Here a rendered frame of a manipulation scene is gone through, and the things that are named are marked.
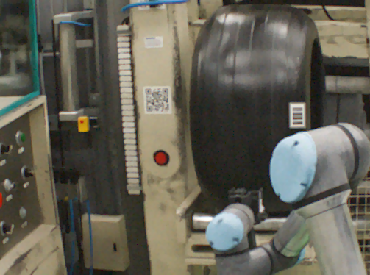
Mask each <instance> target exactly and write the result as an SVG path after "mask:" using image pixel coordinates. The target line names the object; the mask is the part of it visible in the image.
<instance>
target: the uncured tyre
mask: <svg viewBox="0 0 370 275"><path fill-rule="evenodd" d="M290 103H305V128H290ZM326 126H327V91H326V76H325V72H324V59H323V54H322V49H321V45H320V40H319V33H318V30H317V27H316V24H315V22H314V20H312V19H311V18H310V17H309V16H308V15H307V14H306V13H305V12H303V11H302V10H301V9H299V8H297V7H292V6H290V5H288V4H287V5H275V4H267V5H260V4H248V5H242V4H231V5H229V6H226V7H221V8H219V9H217V10H216V11H215V12H214V13H213V14H212V15H211V16H210V17H209V18H208V19H207V20H206V21H205V22H204V23H203V24H202V27H201V29H200V30H199V34H198V36H197V39H196V42H195V46H194V50H193V57H192V62H191V75H190V84H189V131H191V148H192V154H193V163H194V167H195V171H196V179H197V182H198V183H199V187H200V189H201V191H202V192H203V194H204V196H205V197H206V198H207V199H208V200H209V201H210V202H211V203H212V204H213V205H214V206H215V207H216V208H217V209H219V210H220V211H223V210H224V209H225V208H226V207H228V206H229V191H230V190H231V189H233V188H235V191H236V190H237V189H243V188H245V189H246V191H252V190H259V189H261V188H263V197H262V199H261V205H262V206H263V207H264V208H265V213H267V214H269V215H270V214H291V212H289V213H284V212H283V211H282V209H288V208H291V207H293V205H292V203H290V202H289V203H288V202H284V201H283V200H282V199H281V198H280V196H278V195H277V194H276V192H275V190H274V188H273V185H272V183H271V159H272V157H273V153H274V150H275V148H276V147H277V144H278V143H279V142H280V141H282V140H284V139H285V138H288V137H290V136H293V135H296V134H297V133H300V132H310V131H313V130H316V129H320V128H323V127H326ZM224 204H227V205H224Z"/></svg>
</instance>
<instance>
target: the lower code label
mask: <svg viewBox="0 0 370 275"><path fill-rule="evenodd" d="M143 94H144V97H143V103H144V113H171V96H170V86H162V87H143Z"/></svg>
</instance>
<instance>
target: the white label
mask: <svg viewBox="0 0 370 275"><path fill-rule="evenodd" d="M290 128H305V103H290Z"/></svg>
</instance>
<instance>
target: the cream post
mask: <svg viewBox="0 0 370 275"><path fill-rule="evenodd" d="M130 16H131V26H132V28H131V35H132V52H133V58H132V61H133V71H134V81H135V100H136V108H135V109H136V116H137V129H138V148H139V157H140V172H141V177H142V186H143V205H144V215H145V225H146V234H147V243H148V252H149V269H150V275H202V264H185V250H184V243H178V242H177V225H176V211H177V209H178V207H179V206H180V205H181V203H183V201H184V200H185V199H186V198H187V197H188V195H189V194H190V193H191V192H192V190H193V189H194V188H195V187H196V186H197V179H196V171H195V167H194V163H193V154H192V148H191V131H189V84H190V75H191V64H190V52H189V41H188V19H187V7H186V2H185V3H182V4H165V9H161V10H139V8H138V7H134V8H131V9H130ZM153 36H163V47H146V48H145V43H144V41H145V37H153ZM162 86H170V96H171V113H144V103H143V97H144V94H143V87H162ZM159 153H163V154H164V155H165V156H166V158H167V160H166V162H165V163H163V164H159V163H157V161H156V159H155V157H156V156H157V154H159Z"/></svg>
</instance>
